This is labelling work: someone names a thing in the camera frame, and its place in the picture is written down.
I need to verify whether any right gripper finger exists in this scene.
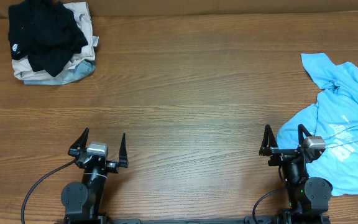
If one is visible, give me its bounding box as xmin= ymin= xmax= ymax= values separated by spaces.
xmin=259 ymin=124 xmax=278 ymax=155
xmin=298 ymin=124 xmax=312 ymax=146

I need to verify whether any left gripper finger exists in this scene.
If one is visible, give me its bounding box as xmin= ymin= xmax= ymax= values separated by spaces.
xmin=70 ymin=128 xmax=90 ymax=149
xmin=119 ymin=133 xmax=129 ymax=168

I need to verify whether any light blue printed t-shirt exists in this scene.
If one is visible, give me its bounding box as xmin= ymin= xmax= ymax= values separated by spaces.
xmin=277 ymin=53 xmax=358 ymax=196

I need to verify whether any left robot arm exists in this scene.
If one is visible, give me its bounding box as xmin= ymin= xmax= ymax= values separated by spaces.
xmin=61 ymin=128 xmax=129 ymax=224

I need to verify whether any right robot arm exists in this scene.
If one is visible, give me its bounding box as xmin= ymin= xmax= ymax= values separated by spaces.
xmin=252 ymin=124 xmax=333 ymax=224

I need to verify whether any grey-blue folded garment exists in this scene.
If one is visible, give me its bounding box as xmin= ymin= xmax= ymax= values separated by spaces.
xmin=24 ymin=60 xmax=96 ymax=85

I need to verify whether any beige folded garment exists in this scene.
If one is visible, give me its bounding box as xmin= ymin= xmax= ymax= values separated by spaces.
xmin=12 ymin=2 xmax=99 ymax=82

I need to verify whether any black garment on pile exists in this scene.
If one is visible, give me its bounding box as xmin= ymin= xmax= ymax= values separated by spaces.
xmin=8 ymin=0 xmax=88 ymax=77

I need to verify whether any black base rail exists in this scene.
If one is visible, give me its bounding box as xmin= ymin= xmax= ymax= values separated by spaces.
xmin=54 ymin=215 xmax=332 ymax=224

